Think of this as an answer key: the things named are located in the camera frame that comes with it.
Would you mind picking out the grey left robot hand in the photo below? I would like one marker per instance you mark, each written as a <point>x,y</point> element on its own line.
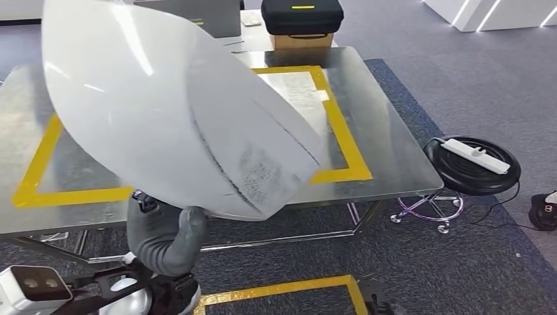
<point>152,239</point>

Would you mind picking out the white plastic body part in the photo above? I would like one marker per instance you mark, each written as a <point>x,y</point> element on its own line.
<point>152,108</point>

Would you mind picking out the yellow tape on workbench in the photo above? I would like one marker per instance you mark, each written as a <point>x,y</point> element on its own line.
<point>343,139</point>

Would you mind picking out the steel workbench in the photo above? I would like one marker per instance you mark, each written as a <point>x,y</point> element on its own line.
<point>391,143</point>

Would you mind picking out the yellow square floor tape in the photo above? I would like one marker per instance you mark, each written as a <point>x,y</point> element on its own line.
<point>278,289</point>

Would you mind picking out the thin grey metal strip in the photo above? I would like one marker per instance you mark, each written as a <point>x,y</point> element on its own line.
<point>239,51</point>
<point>235,42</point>

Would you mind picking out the grey laptop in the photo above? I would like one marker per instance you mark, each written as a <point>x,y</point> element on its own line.
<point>217,19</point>

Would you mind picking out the white numeric keypad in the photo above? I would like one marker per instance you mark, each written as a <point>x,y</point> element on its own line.
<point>251,18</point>

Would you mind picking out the brown cardboard box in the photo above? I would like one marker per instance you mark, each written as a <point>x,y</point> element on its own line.
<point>300,42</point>

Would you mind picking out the black carrying case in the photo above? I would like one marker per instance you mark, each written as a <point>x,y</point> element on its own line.
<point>300,19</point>

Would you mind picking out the black round stool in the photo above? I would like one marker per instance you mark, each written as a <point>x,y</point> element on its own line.
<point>470,178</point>

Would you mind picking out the white power strip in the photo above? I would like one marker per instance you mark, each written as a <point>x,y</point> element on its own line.
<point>474,155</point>

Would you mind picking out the person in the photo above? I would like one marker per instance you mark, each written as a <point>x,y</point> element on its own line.
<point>544,213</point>

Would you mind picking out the white lit platform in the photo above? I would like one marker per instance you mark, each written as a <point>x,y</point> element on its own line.
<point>500,13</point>

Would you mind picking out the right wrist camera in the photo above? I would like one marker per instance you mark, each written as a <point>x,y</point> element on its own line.
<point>374,300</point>

